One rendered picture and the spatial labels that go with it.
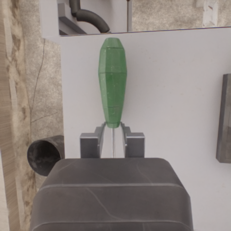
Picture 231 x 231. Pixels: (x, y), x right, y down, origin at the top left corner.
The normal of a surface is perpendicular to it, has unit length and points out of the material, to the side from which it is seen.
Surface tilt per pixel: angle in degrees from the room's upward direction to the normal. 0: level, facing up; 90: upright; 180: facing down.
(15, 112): 40
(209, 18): 0
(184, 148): 0
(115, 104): 32
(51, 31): 0
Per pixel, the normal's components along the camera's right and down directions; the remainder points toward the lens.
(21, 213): 0.29, 0.18
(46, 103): -0.22, 0.17
